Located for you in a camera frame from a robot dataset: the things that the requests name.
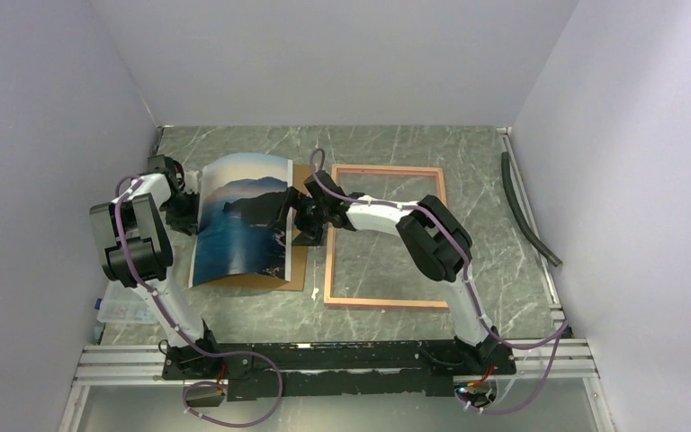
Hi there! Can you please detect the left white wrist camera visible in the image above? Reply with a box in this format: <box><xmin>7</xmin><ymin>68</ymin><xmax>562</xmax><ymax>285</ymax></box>
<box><xmin>184</xmin><ymin>170</ymin><xmax>202</xmax><ymax>194</ymax></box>

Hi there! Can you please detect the brown backing board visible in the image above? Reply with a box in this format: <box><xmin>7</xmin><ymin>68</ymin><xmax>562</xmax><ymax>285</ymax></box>
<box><xmin>217</xmin><ymin>157</ymin><xmax>307</xmax><ymax>291</ymax></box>

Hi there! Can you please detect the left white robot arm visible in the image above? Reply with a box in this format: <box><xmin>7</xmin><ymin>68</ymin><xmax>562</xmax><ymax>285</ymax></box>
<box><xmin>89</xmin><ymin>155</ymin><xmax>222</xmax><ymax>378</ymax></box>

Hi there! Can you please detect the clear plastic screw box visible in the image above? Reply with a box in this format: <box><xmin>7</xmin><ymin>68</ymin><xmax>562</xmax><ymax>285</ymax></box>
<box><xmin>95</xmin><ymin>281</ymin><xmax>157</xmax><ymax>325</ymax></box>

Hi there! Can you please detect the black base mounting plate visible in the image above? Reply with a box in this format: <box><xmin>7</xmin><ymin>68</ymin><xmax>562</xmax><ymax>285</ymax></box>
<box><xmin>161</xmin><ymin>339</ymin><xmax>516</xmax><ymax>401</ymax></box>

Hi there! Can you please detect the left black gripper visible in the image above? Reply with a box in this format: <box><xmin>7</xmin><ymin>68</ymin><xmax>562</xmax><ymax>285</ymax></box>
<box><xmin>162</xmin><ymin>190</ymin><xmax>202</xmax><ymax>237</ymax></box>

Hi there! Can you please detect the pink wooden picture frame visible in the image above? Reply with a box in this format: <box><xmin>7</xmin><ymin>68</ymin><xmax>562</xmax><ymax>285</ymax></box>
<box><xmin>323</xmin><ymin>163</ymin><xmax>447</xmax><ymax>310</ymax></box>

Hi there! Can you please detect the black foam tube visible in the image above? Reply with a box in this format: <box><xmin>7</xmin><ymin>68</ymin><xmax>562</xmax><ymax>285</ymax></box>
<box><xmin>500</xmin><ymin>149</ymin><xmax>563</xmax><ymax>267</ymax></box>

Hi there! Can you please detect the seascape photo print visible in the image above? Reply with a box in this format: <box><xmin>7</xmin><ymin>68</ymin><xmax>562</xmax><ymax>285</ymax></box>
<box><xmin>190</xmin><ymin>153</ymin><xmax>293</xmax><ymax>286</ymax></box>

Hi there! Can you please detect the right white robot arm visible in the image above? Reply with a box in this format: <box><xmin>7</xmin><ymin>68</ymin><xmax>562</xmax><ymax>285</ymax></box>
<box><xmin>278</xmin><ymin>170</ymin><xmax>494</xmax><ymax>374</ymax></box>

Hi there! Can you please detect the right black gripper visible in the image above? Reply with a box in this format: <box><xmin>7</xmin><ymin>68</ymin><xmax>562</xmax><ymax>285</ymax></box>
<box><xmin>265</xmin><ymin>187</ymin><xmax>328</xmax><ymax>248</ymax></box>

